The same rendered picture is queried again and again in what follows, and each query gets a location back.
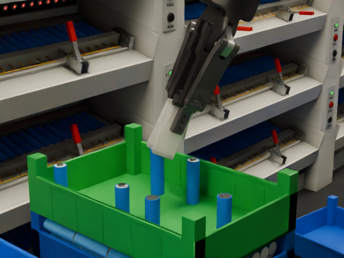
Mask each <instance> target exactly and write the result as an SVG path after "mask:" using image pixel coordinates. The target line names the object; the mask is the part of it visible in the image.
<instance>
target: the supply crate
mask: <svg viewBox="0 0 344 258"><path fill-rule="evenodd" d="M124 132H125V141H124V142H121V143H118V144H115V145H112V146H109V147H106V148H103V149H100V150H96V151H94V152H91V153H88V154H85V155H82V156H79V157H76V158H73V159H70V160H67V161H63V162H60V163H65V164H66V165H67V173H68V188H67V187H65V186H62V185H60V184H57V183H55V182H54V172H53V165H51V166H47V156H46V155H44V154H41V153H34V154H31V155H28V156H27V166H28V183H29V199H30V210H31V211H33V212H35V213H37V214H39V215H41V216H44V217H46V218H48V219H50V220H52V221H54V222H56V223H59V224H61V225H63V226H65V227H67V228H69V229H72V230H74V231H76V232H79V233H81V234H83V235H85V236H87V237H89V238H91V239H94V240H96V241H98V242H100V243H102V244H104V245H107V246H109V247H111V248H113V249H115V250H117V251H119V252H122V253H124V254H126V255H128V256H130V257H132V258H245V257H246V256H248V255H250V254H252V253H254V252H255V251H257V250H259V249H261V248H263V247H264V246H266V245H268V244H270V243H271V242H273V241H275V240H277V239H278V238H280V237H282V236H284V235H286V234H287V233H289V232H291V231H293V230H294V229H296V211H297V192H298V172H297V171H295V170H291V169H288V168H285V169H283V170H281V171H279V172H278V173H277V183H275V182H272V181H269V180H266V179H263V178H259V177H256V176H253V175H250V174H247V173H244V172H241V171H238V170H235V169H231V168H228V167H224V166H221V165H218V164H215V163H212V162H209V161H205V160H202V159H200V202H199V203H198V204H195V205H191V204H188V203H186V160H187V159H188V158H192V157H193V156H189V155H186V154H183V153H180V152H176V154H175V156H174V158H173V160H170V159H167V158H164V194H163V195H160V196H159V197H160V225H158V224H155V223H153V222H150V221H148V220H145V197H146V196H148V195H151V168H150V148H149V147H147V145H146V144H147V142H145V141H142V126H141V125H139V124H135V123H132V124H128V125H125V127H124ZM194 158H195V157H194ZM118 183H126V184H128V185H129V186H130V213H129V212H126V211H124V210H121V209H119V208H116V207H115V185H116V184H118ZM220 193H228V194H231V195H232V217H231V222H230V223H228V224H226V225H224V226H222V227H220V228H218V229H216V227H217V195H218V194H220Z"/></svg>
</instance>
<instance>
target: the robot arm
mask: <svg viewBox="0 0 344 258"><path fill-rule="evenodd" d="M200 1H201V2H203V3H206V4H207V6H206V8H205V10H204V12H203V13H202V14H201V16H200V18H199V19H198V21H197V23H195V22H193V21H190V22H189V23H188V24H187V28H186V33H185V37H184V40H183V42H182V46H181V48H180V51H179V54H178V56H177V59H176V61H175V64H174V67H173V69H172V72H171V74H170V77H169V80H168V82H167V85H166V90H167V91H169V92H168V96H167V97H168V99H167V101H166V103H165V105H164V107H163V110H162V112H161V114H160V116H159V118H158V121H157V123H156V125H155V127H154V129H153V131H152V134H151V136H150V138H149V140H148V142H147V144H146V145H147V147H149V148H151V147H153V149H152V153H153V154H156V155H158V156H161V157H164V158H167V159H170V160H173V158H174V156H175V154H176V151H177V149H178V147H179V145H180V143H181V140H182V138H183V136H184V134H185V131H186V129H187V127H188V125H189V122H190V120H191V118H192V116H193V114H194V113H195V112H196V111H199V112H203V111H204V109H205V107H206V105H207V103H208V101H209V100H210V98H211V96H212V94H213V92H214V91H215V89H216V87H217V85H218V83H219V81H220V80H221V78H222V76H223V74H224V72H225V71H226V69H227V67H228V65H229V63H230V62H231V60H232V59H233V58H234V57H235V55H236V54H237V52H238V51H239V49H240V45H239V44H236V43H234V42H233V38H234V36H235V34H236V31H237V27H238V24H239V20H240V19H241V20H243V21H245V22H250V21H252V19H253V17H254V15H255V13H256V11H257V8H258V6H259V4H260V2H261V0H200Z"/></svg>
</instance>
